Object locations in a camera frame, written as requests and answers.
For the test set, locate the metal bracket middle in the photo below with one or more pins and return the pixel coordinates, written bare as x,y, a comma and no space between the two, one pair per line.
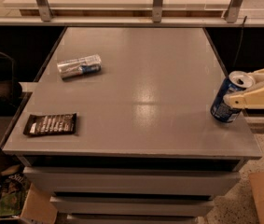
157,10

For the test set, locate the grey drawer cabinet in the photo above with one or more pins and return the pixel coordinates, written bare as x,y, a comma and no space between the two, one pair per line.
146,148

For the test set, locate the metal bracket right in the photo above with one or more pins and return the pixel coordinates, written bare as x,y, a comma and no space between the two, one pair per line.
232,13

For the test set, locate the cardboard box with magazines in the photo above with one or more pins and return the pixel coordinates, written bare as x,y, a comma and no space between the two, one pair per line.
21,202

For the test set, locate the metal bracket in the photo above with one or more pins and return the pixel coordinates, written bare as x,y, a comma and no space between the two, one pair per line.
44,10
232,13
157,10

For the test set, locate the metal bracket left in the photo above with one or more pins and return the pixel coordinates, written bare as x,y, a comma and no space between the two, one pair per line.
44,10

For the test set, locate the blue pepsi can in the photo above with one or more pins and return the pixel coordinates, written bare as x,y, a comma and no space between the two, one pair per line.
221,108

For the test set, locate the silver redbull can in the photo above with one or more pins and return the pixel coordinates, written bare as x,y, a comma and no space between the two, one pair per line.
80,66

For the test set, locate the dark brown snack bar wrapper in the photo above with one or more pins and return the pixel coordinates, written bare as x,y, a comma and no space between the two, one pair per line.
50,125

